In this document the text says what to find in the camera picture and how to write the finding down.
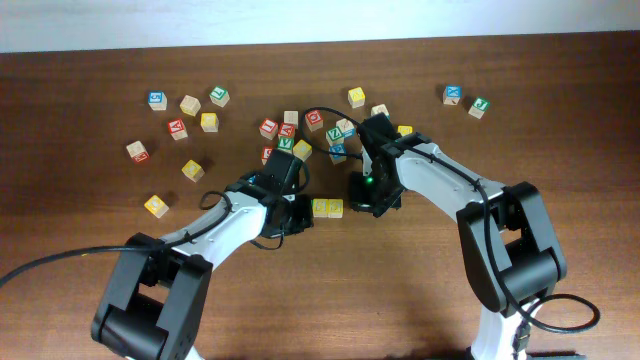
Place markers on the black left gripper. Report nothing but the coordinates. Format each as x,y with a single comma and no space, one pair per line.
304,219

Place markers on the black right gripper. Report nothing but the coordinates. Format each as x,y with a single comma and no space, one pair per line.
359,199

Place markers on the yellow 6 block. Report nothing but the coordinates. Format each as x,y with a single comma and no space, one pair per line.
320,208

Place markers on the yellow S block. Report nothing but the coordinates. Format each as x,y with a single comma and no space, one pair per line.
335,208

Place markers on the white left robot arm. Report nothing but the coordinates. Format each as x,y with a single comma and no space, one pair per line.
153,304

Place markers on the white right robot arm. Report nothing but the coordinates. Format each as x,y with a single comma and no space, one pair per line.
511,254

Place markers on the blue P block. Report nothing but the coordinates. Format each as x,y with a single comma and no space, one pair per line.
337,153

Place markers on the red 9 block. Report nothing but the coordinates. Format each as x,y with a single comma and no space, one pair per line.
266,153

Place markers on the yellow block right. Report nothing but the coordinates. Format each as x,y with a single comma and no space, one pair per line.
404,130

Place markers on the green Z block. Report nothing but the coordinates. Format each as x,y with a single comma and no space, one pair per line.
334,136

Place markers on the green V block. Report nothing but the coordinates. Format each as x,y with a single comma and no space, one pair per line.
286,144

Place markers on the blue side wooden block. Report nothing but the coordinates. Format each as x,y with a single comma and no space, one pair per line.
346,127

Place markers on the blue wooden block upper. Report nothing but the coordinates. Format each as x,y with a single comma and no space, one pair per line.
380,109

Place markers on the red A block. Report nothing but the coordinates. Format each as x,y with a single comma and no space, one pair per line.
286,130

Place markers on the red L block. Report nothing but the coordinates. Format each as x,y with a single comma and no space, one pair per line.
269,128

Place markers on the red G block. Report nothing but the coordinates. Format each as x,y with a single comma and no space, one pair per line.
314,120

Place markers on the plain wooden block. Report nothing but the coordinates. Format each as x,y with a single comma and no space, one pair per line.
292,118

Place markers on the yellow block top centre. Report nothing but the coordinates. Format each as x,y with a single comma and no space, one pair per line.
356,97

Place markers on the yellow block near gripper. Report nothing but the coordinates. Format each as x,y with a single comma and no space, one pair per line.
193,171

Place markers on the yellow block upper left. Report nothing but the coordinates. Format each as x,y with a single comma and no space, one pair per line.
209,122

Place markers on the blue X block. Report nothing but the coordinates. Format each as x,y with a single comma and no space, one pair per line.
452,95

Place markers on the yellow block lower left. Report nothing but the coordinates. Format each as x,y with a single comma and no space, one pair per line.
156,206

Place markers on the green J block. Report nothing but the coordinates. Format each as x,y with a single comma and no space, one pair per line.
479,107

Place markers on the green L block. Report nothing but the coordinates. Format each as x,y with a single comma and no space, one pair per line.
219,96

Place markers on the red Y block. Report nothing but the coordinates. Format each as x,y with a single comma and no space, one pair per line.
177,129

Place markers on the wooden block upper left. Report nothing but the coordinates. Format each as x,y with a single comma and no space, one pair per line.
190,105

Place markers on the wooden block red side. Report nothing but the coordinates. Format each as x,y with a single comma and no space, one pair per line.
137,151

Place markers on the blue 5 block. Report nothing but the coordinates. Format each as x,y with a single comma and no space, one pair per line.
157,101

